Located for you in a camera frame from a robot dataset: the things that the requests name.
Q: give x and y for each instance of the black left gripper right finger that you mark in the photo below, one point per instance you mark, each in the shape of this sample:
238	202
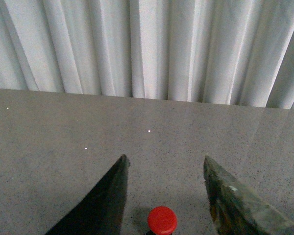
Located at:
236	210

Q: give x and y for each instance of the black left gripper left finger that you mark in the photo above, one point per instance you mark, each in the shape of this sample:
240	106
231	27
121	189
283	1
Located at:
100	212

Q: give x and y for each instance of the red push button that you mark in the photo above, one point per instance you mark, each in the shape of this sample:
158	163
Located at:
161	221

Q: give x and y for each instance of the white pleated curtain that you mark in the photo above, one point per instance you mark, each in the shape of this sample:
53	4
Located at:
233	52

